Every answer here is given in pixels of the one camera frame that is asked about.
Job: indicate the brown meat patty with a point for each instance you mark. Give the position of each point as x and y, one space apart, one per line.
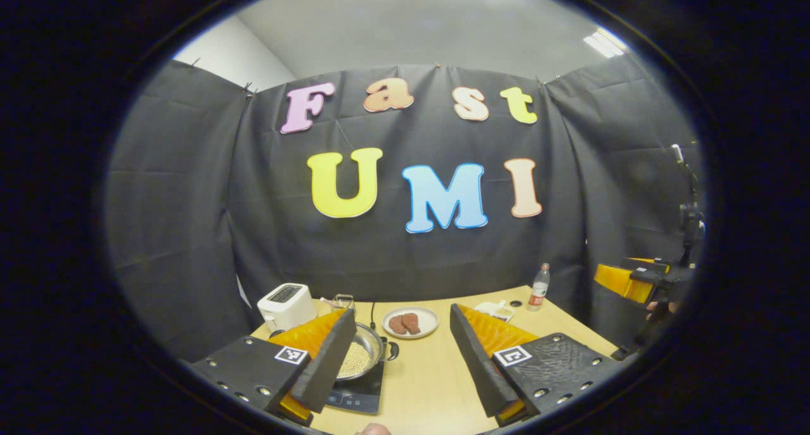
397 325
412 323

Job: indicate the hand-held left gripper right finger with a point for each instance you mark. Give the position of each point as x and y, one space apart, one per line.
478 365

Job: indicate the red label water bottle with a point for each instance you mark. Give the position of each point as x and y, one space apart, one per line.
538 289

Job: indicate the white round plate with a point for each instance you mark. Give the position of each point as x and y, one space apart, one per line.
429 321

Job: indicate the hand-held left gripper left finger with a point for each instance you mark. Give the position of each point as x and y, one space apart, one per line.
326 365

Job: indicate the ceiling light panel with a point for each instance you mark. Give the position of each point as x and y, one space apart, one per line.
605 42

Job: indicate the pile of soybeans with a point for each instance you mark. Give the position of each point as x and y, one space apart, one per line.
355 359

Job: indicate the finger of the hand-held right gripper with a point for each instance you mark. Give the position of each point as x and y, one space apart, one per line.
623 280

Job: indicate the white toaster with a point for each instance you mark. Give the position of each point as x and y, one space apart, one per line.
285 305

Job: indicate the white divided bean tray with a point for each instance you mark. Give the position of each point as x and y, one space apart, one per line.
497 309

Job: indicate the black induction cooktop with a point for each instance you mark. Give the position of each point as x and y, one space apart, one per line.
357 397

